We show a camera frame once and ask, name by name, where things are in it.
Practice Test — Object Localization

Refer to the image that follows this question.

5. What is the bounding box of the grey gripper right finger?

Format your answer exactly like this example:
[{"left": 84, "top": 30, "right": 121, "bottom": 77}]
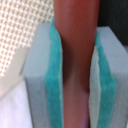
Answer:
[{"left": 89, "top": 27, "right": 128, "bottom": 128}]

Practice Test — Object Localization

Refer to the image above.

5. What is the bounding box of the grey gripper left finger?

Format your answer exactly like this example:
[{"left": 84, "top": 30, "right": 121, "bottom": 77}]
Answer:
[{"left": 22, "top": 21, "right": 64, "bottom": 128}]

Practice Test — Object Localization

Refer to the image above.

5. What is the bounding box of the brown toy sausage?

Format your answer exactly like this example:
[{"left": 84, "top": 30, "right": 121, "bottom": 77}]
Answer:
[{"left": 54, "top": 0, "right": 100, "bottom": 128}]

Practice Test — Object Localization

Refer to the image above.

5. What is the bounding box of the woven grey placemat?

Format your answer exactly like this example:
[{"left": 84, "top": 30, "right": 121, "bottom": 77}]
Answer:
[{"left": 0, "top": 0, "right": 54, "bottom": 77}]

